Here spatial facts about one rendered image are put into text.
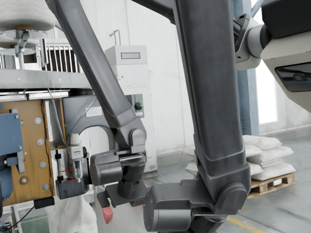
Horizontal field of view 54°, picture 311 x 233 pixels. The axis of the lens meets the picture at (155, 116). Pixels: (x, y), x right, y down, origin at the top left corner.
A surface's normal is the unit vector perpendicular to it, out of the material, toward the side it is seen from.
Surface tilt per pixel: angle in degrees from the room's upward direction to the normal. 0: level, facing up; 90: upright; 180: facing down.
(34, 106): 90
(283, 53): 40
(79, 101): 90
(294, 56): 130
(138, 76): 90
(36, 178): 90
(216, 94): 118
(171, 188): 29
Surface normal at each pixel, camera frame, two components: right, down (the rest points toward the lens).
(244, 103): -0.88, 0.11
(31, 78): 0.92, -0.06
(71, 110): 0.47, 0.01
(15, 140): 0.80, -0.04
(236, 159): 0.26, 0.48
